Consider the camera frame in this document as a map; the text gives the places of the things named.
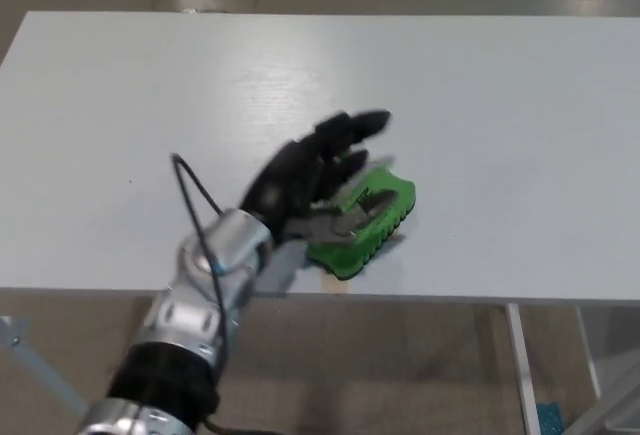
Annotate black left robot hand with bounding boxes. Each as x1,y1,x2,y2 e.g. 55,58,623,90
238,108,402,247

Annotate green whiteboard eraser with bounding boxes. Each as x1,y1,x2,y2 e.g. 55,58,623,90
305,164,418,282

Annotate long beige masking tape strip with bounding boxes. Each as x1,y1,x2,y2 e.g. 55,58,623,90
322,274,352,294

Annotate white table leg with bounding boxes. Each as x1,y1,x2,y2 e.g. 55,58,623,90
505,303,539,435
574,306,603,399

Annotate teal perforated plate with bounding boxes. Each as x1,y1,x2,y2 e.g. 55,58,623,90
535,400,564,435

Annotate grey metal frame bar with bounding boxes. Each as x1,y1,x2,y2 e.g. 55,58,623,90
0,315,89,419

